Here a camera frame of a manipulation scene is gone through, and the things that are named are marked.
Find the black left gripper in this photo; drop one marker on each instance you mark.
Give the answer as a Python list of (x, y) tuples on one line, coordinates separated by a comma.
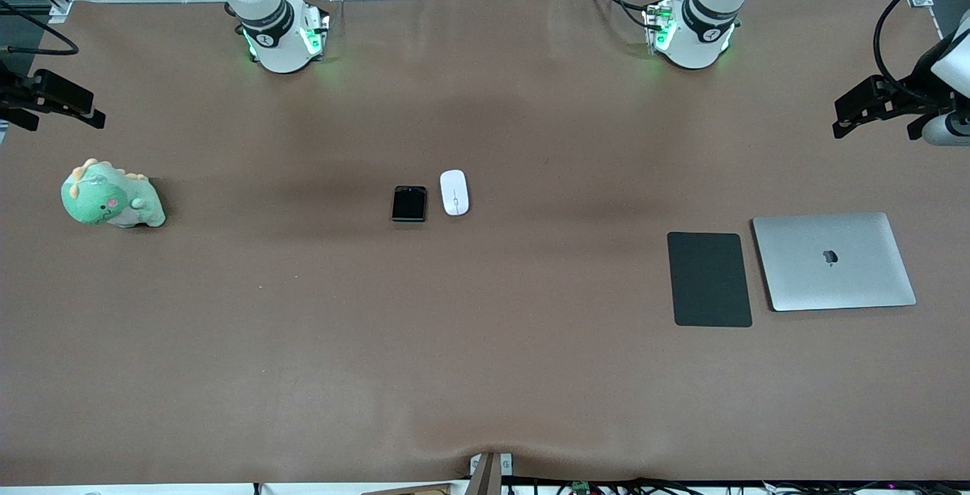
[(912, 90)]

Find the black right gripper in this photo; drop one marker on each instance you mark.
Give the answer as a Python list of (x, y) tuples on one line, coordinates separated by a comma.
[(12, 92)]

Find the black phone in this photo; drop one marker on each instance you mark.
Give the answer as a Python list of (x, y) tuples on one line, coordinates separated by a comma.
[(409, 204)]

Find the white computer mouse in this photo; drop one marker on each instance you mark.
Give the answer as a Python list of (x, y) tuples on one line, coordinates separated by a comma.
[(455, 193)]

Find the black mouse pad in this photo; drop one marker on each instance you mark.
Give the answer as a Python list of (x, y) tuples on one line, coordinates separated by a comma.
[(709, 280)]

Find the green dinosaur plush toy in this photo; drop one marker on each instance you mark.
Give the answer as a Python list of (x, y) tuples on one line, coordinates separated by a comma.
[(102, 199)]

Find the silver laptop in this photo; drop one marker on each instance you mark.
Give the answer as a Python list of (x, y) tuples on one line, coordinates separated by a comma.
[(833, 283)]

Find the brown table cover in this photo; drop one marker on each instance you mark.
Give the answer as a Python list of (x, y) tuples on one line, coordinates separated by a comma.
[(485, 343)]

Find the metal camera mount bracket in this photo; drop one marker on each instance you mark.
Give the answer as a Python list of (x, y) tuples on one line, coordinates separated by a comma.
[(489, 472)]

